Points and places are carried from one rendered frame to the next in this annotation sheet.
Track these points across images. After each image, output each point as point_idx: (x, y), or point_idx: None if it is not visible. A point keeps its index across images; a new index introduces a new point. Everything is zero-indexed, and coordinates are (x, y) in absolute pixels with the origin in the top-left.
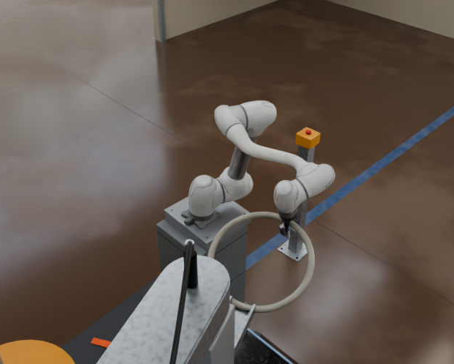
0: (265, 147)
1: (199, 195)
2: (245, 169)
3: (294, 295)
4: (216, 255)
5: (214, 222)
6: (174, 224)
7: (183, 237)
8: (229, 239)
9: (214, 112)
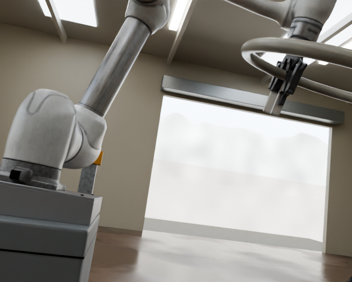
0: None
1: (58, 108)
2: (114, 98)
3: None
4: (88, 253)
5: (63, 191)
6: None
7: (5, 216)
8: (95, 224)
9: None
